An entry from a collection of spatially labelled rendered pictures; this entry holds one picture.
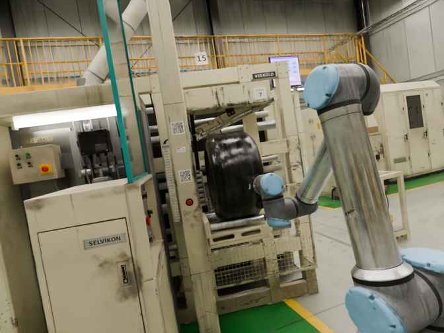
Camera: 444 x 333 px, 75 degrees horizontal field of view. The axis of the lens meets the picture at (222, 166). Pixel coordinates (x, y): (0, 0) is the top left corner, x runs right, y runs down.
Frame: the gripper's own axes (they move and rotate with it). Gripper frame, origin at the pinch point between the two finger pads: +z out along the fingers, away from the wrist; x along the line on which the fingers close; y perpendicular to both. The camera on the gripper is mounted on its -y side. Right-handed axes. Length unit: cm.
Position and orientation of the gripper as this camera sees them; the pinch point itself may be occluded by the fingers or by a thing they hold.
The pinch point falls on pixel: (252, 189)
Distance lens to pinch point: 152.7
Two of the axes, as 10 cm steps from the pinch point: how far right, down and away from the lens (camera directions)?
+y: -1.7, -9.8, 0.7
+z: -1.3, 0.9, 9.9
